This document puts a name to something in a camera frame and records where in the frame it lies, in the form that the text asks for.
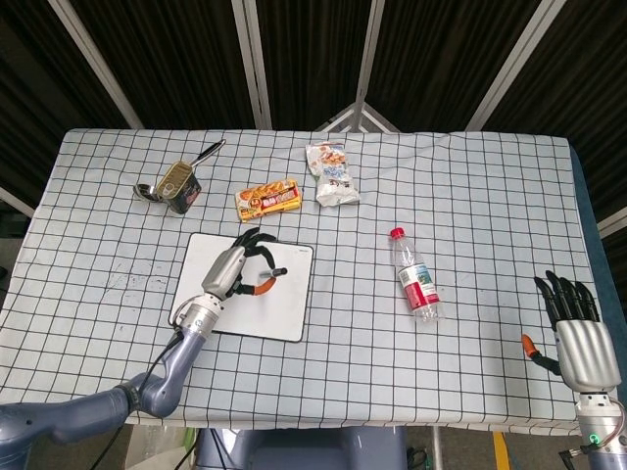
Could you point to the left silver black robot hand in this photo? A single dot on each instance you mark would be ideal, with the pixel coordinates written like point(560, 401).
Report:
point(225, 271)

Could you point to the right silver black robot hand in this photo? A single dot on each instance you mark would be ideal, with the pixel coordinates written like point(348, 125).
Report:
point(585, 352)

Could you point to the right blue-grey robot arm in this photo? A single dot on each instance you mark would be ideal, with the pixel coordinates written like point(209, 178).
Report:
point(600, 416)

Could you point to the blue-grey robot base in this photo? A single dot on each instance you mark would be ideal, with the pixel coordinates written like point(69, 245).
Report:
point(303, 448)

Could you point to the white dry-erase board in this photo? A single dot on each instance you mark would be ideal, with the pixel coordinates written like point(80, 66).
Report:
point(289, 303)

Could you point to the yellow orange snack box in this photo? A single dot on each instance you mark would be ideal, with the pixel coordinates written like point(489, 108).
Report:
point(268, 200)

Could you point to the dark green luncheon meat can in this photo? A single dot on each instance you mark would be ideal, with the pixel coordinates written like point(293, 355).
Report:
point(178, 188)

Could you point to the white crinkled snack bag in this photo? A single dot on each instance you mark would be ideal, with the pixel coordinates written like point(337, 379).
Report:
point(333, 171)

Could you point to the blue table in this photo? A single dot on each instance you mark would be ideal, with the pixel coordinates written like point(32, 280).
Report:
point(586, 196)

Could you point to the clear plastic bottle red label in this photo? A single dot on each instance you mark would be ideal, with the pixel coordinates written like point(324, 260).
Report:
point(416, 284)

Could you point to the white black checkered tablecloth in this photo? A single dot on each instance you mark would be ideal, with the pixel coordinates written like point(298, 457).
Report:
point(441, 196)

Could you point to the dark folding screen white frame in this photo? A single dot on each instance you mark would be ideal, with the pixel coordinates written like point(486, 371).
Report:
point(186, 59)

